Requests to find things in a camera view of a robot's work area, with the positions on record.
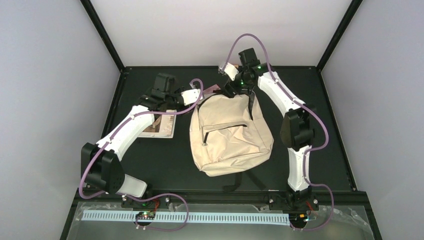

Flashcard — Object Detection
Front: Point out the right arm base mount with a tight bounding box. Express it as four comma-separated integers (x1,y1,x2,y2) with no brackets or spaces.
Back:
267,191,319,213

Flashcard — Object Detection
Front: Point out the beige canvas backpack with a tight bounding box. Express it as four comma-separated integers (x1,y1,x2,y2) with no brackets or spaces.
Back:
189,89,274,193

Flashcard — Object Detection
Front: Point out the pink illustrated paperback book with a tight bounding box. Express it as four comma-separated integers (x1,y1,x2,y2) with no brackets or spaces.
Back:
203,84,222,98

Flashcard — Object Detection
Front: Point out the light blue slotted cable duct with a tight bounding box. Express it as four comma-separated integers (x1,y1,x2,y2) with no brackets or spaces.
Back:
80,210,290,226

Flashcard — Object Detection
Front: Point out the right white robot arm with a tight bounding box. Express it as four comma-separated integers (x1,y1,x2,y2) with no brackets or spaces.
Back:
218,48,315,210

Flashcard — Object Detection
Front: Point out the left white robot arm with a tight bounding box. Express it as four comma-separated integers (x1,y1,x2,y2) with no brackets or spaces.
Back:
78,73,204,199

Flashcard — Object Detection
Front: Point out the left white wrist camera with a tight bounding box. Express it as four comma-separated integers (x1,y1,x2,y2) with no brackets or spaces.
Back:
181,88,204,103

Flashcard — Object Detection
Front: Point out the black frame post left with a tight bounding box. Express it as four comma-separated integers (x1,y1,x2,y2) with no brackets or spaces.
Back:
80,0,125,72

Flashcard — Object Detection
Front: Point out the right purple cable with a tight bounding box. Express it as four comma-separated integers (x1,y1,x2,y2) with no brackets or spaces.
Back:
221,33,335,232

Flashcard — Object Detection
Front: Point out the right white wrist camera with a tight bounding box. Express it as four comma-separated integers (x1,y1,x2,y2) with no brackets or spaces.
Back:
218,62,239,82

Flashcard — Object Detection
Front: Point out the black frame post right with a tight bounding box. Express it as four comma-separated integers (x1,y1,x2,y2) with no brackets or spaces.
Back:
316,0,363,73

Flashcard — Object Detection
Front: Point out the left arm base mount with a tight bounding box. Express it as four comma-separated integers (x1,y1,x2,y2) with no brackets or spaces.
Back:
121,190,171,210

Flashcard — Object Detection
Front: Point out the white coffee cover book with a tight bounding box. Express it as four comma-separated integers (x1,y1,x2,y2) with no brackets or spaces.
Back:
138,114,176,139

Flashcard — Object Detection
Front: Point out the black frame post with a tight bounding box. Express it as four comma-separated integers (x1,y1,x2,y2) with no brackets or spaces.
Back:
80,0,125,72
316,0,363,73

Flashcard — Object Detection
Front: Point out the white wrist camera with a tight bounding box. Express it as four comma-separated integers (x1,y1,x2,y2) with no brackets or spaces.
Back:
218,62,239,82
181,88,204,103

